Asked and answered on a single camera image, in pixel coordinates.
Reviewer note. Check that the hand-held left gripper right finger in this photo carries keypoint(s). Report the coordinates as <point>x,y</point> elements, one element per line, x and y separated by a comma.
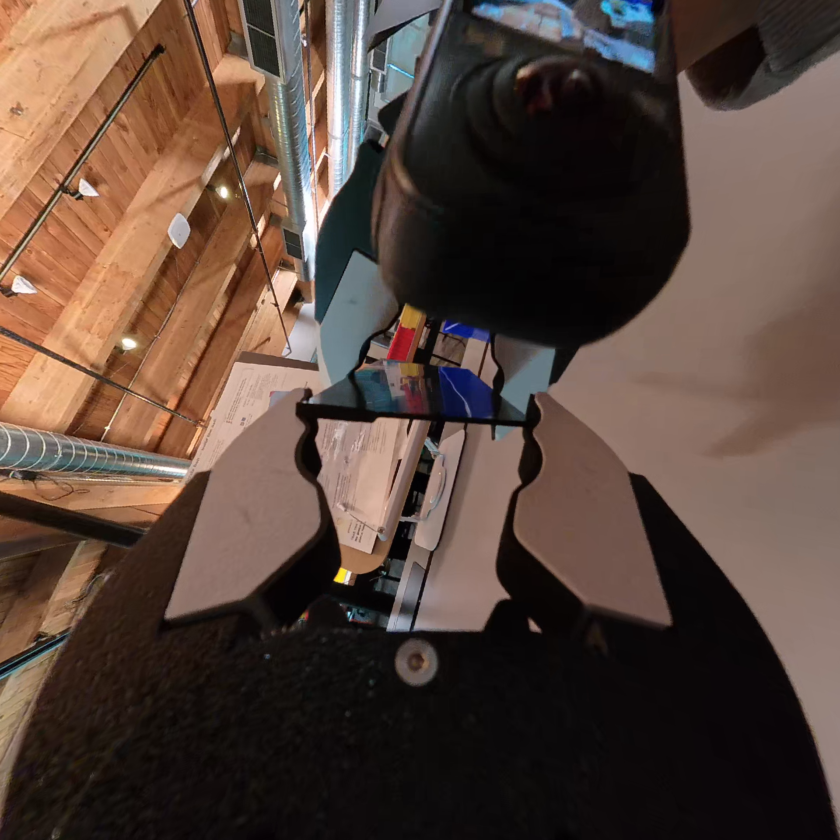
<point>584,518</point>

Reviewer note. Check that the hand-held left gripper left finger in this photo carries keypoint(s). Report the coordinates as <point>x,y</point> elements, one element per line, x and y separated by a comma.
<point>249,512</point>

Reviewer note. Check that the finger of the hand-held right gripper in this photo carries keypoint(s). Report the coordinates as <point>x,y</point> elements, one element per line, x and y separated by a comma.
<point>354,302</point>
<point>525,374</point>

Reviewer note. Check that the thin black acrylic plate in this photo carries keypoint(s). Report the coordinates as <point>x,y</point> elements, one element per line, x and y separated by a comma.
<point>407,394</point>

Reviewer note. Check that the person's right forearm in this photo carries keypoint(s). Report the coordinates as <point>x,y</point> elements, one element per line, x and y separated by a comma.
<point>800,33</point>

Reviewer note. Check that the blue plastic bin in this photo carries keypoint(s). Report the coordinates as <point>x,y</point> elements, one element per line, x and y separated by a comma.
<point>466,330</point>

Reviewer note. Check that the white printed instruction sheet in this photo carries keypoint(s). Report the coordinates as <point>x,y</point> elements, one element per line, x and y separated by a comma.
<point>361,472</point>

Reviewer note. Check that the board with printed notice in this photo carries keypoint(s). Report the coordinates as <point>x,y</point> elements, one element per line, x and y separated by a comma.
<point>256,387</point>

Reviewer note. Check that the grey ceiling air vent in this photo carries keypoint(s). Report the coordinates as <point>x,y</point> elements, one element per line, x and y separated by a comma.
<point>261,36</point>

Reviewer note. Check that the white track spotlight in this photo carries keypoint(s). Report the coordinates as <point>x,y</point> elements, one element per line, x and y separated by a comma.
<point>85,189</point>
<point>23,285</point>

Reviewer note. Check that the silver ventilation duct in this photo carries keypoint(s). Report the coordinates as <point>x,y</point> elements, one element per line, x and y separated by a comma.
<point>92,453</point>
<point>292,131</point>
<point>344,85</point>

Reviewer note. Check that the black lighting track rail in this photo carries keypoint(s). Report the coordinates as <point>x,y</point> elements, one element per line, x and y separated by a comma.
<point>85,157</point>

